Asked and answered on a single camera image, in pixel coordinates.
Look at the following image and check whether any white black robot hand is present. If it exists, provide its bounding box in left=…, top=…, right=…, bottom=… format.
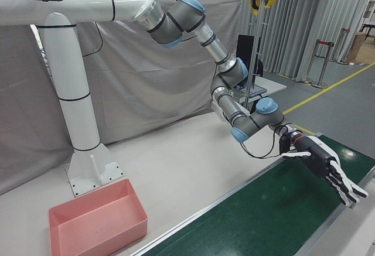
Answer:
left=282, top=135, right=369, bottom=209

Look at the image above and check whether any pink plastic basket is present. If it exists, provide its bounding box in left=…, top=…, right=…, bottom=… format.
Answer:
left=48, top=179, right=148, bottom=256

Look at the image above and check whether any green conveyor belt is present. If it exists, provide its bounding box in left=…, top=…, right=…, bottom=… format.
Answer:
left=133, top=134, right=375, bottom=256

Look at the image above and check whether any white background desk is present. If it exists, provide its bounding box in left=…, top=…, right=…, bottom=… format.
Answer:
left=231, top=74, right=287, bottom=106

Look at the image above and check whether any grey laptop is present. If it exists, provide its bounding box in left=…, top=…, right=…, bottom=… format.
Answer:
left=233, top=84, right=266, bottom=100

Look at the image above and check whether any cardboard box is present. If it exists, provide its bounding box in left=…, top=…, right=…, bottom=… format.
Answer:
left=347, top=32, right=367, bottom=65

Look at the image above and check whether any pleated grey curtain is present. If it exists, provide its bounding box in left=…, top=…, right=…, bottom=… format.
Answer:
left=243, top=0, right=373, bottom=83

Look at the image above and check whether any small black background monitor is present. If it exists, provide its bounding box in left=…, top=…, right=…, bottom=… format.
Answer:
left=236, top=34, right=255, bottom=77

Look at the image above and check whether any grey cloth backdrop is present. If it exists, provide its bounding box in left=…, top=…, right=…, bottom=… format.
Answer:
left=0, top=0, right=246, bottom=197

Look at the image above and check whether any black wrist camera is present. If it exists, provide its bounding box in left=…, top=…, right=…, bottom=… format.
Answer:
left=279, top=134, right=292, bottom=155

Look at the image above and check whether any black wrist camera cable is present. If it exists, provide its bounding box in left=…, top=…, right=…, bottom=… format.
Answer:
left=238, top=132, right=282, bottom=159

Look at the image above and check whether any chrome stanchion post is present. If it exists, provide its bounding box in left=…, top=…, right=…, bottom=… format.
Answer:
left=336, top=27, right=352, bottom=65
left=310, top=39, right=322, bottom=86
left=319, top=41, right=335, bottom=89

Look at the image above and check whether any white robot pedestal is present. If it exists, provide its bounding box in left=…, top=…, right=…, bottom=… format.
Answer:
left=0, top=0, right=161, bottom=200

